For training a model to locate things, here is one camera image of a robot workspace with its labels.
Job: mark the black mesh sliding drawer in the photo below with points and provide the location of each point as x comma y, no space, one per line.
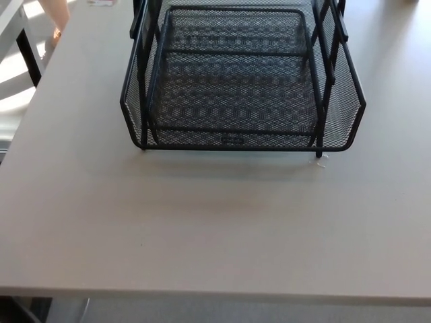
235,107

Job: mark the red white paper label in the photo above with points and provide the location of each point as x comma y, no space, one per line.
101,2

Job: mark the clear tape piece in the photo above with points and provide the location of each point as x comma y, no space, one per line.
320,161

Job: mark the person bare forearm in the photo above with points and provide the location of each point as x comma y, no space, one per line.
55,17

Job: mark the black mesh tray with label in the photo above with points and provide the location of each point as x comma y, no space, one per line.
235,30

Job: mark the black mesh upper tray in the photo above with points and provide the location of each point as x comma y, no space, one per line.
235,2

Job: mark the white side table black leg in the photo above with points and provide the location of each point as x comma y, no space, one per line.
30,57

